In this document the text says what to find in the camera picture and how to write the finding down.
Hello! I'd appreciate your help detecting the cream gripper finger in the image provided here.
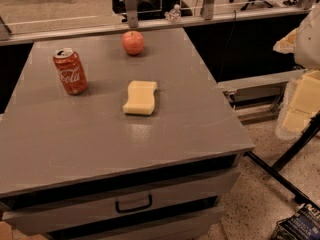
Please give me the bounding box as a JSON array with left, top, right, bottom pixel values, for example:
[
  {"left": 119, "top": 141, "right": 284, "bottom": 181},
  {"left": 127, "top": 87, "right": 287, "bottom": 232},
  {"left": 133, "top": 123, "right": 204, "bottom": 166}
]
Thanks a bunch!
[
  {"left": 275, "top": 70, "right": 320, "bottom": 140},
  {"left": 273, "top": 29, "right": 297, "bottom": 54}
]

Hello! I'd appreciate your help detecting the red apple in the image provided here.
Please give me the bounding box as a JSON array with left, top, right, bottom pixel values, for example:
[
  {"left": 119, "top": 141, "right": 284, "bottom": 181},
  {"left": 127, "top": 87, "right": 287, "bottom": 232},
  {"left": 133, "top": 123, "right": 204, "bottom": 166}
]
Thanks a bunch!
[{"left": 121, "top": 31, "right": 144, "bottom": 56}]

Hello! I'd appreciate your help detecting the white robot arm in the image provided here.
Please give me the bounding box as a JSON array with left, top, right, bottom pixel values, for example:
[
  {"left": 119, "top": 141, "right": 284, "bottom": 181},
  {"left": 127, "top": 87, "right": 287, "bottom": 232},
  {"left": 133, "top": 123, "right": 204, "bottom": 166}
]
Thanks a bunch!
[{"left": 273, "top": 5, "right": 320, "bottom": 140}]

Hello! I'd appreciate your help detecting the red coca-cola can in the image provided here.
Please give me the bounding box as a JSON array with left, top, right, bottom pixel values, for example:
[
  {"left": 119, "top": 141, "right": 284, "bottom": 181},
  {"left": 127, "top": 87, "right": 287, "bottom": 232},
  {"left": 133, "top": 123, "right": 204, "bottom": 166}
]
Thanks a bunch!
[{"left": 53, "top": 48, "right": 87, "bottom": 95}]

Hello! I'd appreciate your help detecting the black tripod stand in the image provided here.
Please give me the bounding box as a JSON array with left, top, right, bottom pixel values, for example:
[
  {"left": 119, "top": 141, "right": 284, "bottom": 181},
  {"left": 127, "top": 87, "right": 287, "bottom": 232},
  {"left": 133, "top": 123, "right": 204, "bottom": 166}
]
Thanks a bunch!
[{"left": 244, "top": 112, "right": 320, "bottom": 205}]

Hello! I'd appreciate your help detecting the clear plastic bottle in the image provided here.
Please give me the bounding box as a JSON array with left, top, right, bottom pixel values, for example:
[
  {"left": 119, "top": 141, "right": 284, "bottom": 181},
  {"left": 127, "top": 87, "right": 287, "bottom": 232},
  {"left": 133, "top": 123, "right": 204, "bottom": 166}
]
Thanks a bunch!
[{"left": 165, "top": 4, "right": 181, "bottom": 22}]

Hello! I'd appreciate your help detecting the dark printed bag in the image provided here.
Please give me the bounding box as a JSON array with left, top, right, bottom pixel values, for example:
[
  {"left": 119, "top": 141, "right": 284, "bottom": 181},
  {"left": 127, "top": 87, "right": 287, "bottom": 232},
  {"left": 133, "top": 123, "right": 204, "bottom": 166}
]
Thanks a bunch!
[{"left": 270, "top": 203, "right": 320, "bottom": 240}]

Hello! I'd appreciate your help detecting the yellow sponge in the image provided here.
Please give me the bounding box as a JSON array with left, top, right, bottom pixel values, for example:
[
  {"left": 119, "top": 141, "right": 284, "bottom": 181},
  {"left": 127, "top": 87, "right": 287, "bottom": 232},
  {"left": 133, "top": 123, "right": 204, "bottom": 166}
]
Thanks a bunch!
[{"left": 123, "top": 81, "right": 157, "bottom": 115}]

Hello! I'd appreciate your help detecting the grey drawer cabinet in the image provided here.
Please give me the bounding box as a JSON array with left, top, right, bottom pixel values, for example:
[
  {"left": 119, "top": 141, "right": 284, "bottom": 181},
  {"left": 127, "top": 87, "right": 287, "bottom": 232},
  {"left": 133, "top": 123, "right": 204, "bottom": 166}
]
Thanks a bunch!
[{"left": 0, "top": 29, "right": 253, "bottom": 240}]

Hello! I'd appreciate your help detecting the metal railing frame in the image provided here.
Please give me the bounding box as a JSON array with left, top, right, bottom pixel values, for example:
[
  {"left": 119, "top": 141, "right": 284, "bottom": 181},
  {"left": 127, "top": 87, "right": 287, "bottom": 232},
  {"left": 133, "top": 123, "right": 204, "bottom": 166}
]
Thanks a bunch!
[{"left": 0, "top": 0, "right": 320, "bottom": 47}]

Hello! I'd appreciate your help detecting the black drawer handle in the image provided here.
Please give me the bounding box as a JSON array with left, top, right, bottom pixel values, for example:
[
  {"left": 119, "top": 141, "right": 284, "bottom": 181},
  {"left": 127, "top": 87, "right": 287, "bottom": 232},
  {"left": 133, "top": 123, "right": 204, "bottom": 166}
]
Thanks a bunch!
[{"left": 115, "top": 194, "right": 153, "bottom": 214}]

